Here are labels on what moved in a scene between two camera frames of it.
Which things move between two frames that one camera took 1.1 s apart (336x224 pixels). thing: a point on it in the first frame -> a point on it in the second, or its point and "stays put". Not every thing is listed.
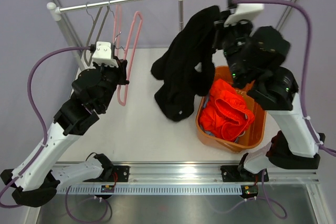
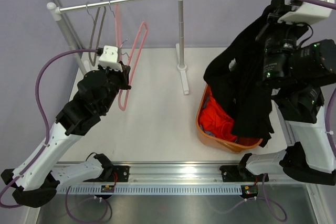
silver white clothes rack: x=55 y=13 stays put
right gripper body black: x=229 y=37 -> x=280 y=37
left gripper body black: x=117 y=76 stays put
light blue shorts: x=208 y=134 stays put
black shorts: x=186 y=68 -> x=236 y=76
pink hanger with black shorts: x=125 y=50 -> x=119 y=101
